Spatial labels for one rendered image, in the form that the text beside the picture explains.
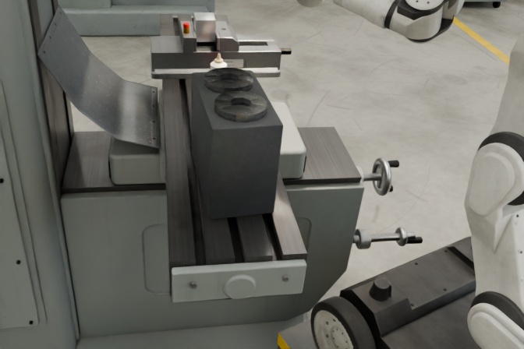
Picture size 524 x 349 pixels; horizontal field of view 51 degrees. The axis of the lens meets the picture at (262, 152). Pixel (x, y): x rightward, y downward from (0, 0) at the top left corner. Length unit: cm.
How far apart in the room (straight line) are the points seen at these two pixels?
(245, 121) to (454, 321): 77
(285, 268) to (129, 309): 84
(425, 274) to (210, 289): 70
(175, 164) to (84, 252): 50
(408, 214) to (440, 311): 127
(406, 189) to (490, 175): 173
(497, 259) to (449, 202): 160
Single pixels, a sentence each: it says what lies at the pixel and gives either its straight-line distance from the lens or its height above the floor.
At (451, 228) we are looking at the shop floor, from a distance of 266.
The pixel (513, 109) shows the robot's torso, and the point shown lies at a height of 112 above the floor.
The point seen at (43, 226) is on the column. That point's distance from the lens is 143.
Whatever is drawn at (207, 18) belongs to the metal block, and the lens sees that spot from 148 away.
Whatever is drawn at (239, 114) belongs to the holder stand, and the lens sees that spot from 89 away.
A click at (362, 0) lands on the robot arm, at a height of 124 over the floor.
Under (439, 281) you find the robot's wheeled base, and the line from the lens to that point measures 148.
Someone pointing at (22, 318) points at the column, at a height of 38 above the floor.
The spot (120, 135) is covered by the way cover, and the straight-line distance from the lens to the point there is 132.
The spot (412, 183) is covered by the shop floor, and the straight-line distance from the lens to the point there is 289.
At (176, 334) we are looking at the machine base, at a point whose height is 20.
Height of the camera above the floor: 157
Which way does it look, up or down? 32 degrees down
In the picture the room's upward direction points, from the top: 5 degrees clockwise
